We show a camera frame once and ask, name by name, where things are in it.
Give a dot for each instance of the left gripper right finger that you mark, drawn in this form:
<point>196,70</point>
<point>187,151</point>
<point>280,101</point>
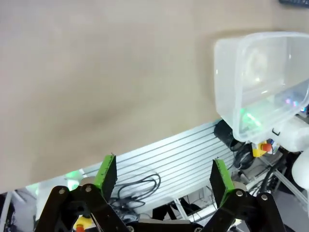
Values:
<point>220,183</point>

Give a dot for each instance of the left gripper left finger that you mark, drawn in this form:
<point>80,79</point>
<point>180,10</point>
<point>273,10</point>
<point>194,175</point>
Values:
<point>106,178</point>

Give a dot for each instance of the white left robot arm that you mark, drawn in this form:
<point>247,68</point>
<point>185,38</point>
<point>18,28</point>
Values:
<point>299,137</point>

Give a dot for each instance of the yellow emergency stop button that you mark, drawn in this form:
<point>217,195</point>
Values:
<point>82,221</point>
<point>262,148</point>

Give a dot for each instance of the clear plastic bin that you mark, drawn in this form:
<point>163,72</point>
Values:
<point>265,72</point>

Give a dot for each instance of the dark flat device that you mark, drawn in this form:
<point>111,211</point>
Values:
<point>294,1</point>

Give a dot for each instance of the grooved aluminium frame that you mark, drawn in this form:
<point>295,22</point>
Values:
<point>169,157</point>

